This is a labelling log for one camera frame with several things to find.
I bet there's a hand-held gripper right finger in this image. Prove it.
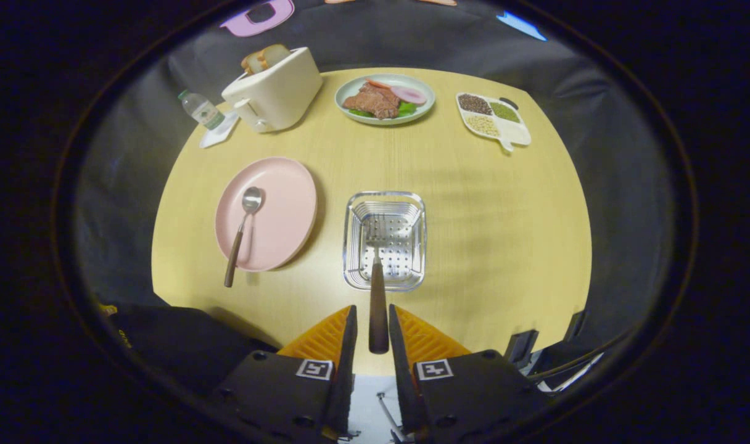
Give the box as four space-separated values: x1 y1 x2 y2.
389 305 548 443

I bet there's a pink plate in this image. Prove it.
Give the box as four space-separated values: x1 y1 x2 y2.
215 156 319 273

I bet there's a pale green plate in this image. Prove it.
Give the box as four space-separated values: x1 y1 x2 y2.
334 73 436 126

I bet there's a wooden handled metal spoon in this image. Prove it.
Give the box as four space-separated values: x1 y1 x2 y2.
224 186 265 289

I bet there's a pile of yellow beans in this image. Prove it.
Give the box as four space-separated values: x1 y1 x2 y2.
468 115 500 137

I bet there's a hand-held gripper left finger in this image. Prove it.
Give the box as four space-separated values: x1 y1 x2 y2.
212 305 358 442

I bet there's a green lettuce leaf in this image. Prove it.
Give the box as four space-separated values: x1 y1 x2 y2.
348 102 419 119

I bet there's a white divided dish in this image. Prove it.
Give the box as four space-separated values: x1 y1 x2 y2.
456 92 532 153

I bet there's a clear plastic water bottle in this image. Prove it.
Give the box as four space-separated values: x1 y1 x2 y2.
178 90 226 131

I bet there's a brown cooked meat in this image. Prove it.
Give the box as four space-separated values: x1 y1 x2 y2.
342 83 400 120

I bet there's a wooden handled metal fork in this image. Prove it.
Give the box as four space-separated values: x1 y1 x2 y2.
368 237 391 355

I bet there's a cream white toaster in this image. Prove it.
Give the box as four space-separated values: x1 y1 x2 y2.
221 47 324 134

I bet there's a pile of dark beans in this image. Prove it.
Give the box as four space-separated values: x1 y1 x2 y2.
458 94 493 115

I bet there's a perforated metal basket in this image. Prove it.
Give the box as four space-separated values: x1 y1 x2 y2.
343 191 427 292

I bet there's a white square coaster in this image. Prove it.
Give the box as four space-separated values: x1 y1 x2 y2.
199 111 241 149

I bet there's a pink ham slice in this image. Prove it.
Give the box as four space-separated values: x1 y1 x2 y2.
390 85 427 105

